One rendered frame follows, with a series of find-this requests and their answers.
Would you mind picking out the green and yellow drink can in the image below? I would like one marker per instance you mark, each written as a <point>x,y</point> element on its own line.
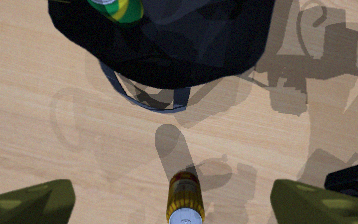
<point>124,13</point>

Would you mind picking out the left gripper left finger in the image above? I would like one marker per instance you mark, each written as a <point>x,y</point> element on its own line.
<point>51,202</point>

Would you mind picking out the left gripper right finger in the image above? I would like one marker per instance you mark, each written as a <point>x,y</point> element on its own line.
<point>299,203</point>

